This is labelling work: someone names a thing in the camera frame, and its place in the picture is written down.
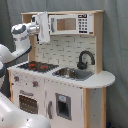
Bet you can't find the red right stove knob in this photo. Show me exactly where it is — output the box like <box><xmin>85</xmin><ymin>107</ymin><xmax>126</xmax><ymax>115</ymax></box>
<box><xmin>32</xmin><ymin>81</ymin><xmax>39</xmax><ymax>87</ymax></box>

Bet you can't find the grey cupboard door handle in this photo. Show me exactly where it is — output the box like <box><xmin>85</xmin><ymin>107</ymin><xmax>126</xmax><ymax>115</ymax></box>
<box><xmin>48</xmin><ymin>101</ymin><xmax>52</xmax><ymax>119</ymax></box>

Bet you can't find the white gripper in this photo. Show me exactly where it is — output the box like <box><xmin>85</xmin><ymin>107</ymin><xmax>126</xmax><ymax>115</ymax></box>
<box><xmin>37</xmin><ymin>12</ymin><xmax>50</xmax><ymax>44</ymax></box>

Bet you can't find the grey ice dispenser panel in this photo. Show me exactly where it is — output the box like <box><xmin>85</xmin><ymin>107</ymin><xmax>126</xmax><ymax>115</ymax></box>
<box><xmin>55</xmin><ymin>93</ymin><xmax>72</xmax><ymax>120</ymax></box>

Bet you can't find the red left stove knob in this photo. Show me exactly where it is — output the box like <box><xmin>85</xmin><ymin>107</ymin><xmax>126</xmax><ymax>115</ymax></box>
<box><xmin>13</xmin><ymin>75</ymin><xmax>20</xmax><ymax>83</ymax></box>

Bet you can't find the black stovetop with red burners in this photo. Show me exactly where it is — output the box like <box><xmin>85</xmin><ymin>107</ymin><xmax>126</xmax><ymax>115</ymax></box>
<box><xmin>20</xmin><ymin>61</ymin><xmax>57</xmax><ymax>73</ymax></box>

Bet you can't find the wooden toy kitchen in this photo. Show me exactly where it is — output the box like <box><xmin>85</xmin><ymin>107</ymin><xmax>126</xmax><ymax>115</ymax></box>
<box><xmin>9</xmin><ymin>10</ymin><xmax>115</xmax><ymax>128</ymax></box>

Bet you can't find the black toy faucet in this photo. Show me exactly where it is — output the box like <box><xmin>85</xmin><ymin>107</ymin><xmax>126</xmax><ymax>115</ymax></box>
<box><xmin>77</xmin><ymin>50</ymin><xmax>95</xmax><ymax>70</ymax></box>

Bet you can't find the grey toy sink basin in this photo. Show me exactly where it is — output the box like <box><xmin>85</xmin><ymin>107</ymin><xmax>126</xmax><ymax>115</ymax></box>
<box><xmin>53</xmin><ymin>68</ymin><xmax>93</xmax><ymax>81</ymax></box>

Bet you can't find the red stove knob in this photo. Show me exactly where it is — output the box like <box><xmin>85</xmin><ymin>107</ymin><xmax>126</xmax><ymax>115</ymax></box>
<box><xmin>32</xmin><ymin>81</ymin><xmax>39</xmax><ymax>87</ymax></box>
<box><xmin>13</xmin><ymin>75</ymin><xmax>20</xmax><ymax>83</ymax></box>

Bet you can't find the toy oven door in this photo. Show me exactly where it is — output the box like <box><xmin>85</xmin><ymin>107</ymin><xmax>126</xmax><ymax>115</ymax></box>
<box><xmin>19</xmin><ymin>90</ymin><xmax>38</xmax><ymax>114</ymax></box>

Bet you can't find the small metal pot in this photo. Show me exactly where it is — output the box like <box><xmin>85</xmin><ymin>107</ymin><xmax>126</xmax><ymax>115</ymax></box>
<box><xmin>60</xmin><ymin>68</ymin><xmax>76</xmax><ymax>78</ymax></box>

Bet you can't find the toy microwave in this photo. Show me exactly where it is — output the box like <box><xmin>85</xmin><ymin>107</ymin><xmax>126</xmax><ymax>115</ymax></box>
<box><xmin>49</xmin><ymin>13</ymin><xmax>94</xmax><ymax>35</ymax></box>

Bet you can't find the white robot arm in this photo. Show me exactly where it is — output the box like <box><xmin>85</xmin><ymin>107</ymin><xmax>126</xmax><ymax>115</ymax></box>
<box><xmin>0</xmin><ymin>12</ymin><xmax>51</xmax><ymax>128</ymax></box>

